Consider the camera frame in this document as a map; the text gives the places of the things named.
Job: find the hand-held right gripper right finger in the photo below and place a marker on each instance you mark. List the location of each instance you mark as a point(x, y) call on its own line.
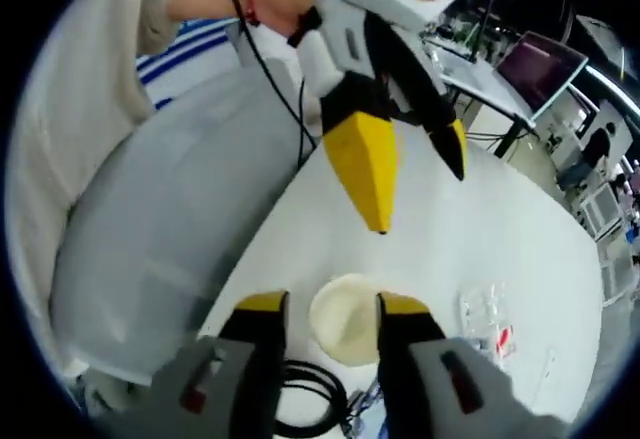
point(425, 384)

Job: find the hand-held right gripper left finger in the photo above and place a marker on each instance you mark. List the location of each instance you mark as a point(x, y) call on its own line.
point(225, 384)

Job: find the clear plastic bag item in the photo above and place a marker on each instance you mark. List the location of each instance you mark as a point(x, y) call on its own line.
point(485, 309)

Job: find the cream round container item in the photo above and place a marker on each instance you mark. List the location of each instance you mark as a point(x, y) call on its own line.
point(345, 324)

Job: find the white tabletop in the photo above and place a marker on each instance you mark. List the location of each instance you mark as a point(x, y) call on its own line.
point(475, 239)

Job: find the person's left hand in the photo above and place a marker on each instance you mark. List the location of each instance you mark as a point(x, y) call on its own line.
point(285, 4)

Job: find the white standing desk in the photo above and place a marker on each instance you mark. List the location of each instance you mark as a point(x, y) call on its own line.
point(480, 84)

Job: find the blue striped shirt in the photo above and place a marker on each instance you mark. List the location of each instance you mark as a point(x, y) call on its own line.
point(185, 54)

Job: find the white cabinets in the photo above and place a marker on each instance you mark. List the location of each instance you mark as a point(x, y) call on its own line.
point(605, 209)

